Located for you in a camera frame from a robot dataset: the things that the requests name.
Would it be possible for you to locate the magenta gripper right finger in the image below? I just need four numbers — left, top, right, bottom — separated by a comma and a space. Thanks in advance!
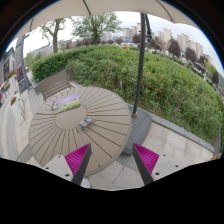
131, 142, 183, 186

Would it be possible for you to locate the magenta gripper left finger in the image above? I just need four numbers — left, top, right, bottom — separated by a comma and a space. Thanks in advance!
43, 143, 93, 187

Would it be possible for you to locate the grey computer mouse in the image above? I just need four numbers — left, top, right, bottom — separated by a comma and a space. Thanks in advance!
80, 116, 94, 129

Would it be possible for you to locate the floral mouse pad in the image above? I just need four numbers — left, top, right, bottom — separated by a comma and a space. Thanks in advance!
51, 93, 80, 114

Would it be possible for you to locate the grey umbrella base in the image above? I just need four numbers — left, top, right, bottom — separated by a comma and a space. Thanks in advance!
123, 109, 152, 156

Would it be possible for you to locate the round slatted patio table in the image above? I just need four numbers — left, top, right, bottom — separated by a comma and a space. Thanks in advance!
29, 87, 131, 176

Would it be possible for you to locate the green hedge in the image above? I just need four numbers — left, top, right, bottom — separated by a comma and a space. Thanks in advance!
31, 45, 224, 144

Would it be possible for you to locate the white flower planter box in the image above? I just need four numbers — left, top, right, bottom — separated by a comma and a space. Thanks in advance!
10, 96, 25, 125

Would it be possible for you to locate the dark sign board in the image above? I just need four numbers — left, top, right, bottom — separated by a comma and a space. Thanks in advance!
15, 35, 31, 93

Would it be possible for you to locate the dark umbrella pole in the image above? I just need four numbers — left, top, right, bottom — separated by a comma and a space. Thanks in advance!
132, 13, 146, 118

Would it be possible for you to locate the beige umbrella canopy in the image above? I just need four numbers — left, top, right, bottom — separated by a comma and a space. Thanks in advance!
17, 0, 197, 37

